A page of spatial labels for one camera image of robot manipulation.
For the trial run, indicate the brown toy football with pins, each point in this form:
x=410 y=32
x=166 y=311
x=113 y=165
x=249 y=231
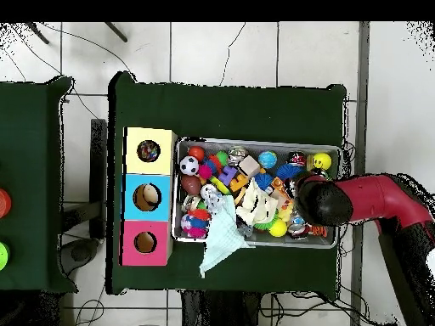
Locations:
x=191 y=185

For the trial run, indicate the yellow smiley ball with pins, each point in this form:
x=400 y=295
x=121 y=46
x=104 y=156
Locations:
x=321 y=161

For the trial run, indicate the black and white soccer ball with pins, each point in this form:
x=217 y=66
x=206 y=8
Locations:
x=189 y=165

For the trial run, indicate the wooden box with three holes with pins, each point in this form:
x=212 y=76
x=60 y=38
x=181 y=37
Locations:
x=132 y=166

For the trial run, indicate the orange toy brick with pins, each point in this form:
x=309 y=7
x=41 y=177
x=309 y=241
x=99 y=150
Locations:
x=281 y=193

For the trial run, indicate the mint green cloth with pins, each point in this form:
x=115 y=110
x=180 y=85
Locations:
x=224 y=237

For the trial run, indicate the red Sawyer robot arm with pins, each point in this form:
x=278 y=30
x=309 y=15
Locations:
x=373 y=197

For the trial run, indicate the clear plastic bottle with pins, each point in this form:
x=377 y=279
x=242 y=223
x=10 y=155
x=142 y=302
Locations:
x=211 y=197

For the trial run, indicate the cream knitted cloth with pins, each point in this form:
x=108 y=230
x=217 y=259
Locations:
x=256 y=203

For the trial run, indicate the black tripod leg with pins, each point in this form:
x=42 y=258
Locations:
x=37 y=33
x=116 y=32

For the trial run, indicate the dark green tablecloth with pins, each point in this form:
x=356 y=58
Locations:
x=27 y=152
x=221 y=112

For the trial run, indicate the shallow mesh bin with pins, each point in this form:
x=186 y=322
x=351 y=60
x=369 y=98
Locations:
x=187 y=146

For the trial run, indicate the black upright bar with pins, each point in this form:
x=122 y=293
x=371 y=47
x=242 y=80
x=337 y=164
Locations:
x=98 y=176

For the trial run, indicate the blue spiky ball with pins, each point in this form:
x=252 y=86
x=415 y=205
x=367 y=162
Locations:
x=289 y=171

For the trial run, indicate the plain wooden block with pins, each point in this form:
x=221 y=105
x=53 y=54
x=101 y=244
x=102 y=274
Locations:
x=249 y=166

